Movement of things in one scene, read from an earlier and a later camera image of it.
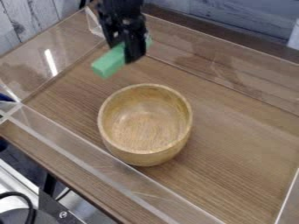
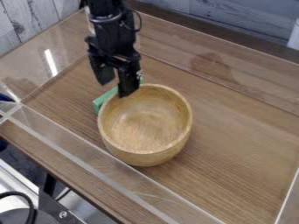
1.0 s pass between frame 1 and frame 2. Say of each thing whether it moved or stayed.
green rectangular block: moved
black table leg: stayed
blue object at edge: stayed
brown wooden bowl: stayed
